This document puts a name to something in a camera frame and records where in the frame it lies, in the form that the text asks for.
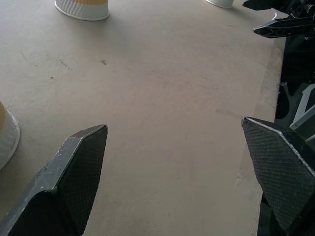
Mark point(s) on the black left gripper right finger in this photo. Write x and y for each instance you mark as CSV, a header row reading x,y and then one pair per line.
x,y
278,172

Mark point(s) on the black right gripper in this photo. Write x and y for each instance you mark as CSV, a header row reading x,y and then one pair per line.
x,y
304,8

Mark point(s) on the black robot lower body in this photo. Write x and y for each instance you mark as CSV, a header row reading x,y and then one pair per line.
x,y
295,64

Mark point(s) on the white paper cup yellow band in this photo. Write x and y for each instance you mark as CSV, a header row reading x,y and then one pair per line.
x,y
83,8
6,140
221,2

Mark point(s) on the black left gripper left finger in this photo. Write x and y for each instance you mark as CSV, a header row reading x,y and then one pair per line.
x,y
61,186

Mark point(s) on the white metal frame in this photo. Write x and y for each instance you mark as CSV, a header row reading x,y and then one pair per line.
x,y
305,108

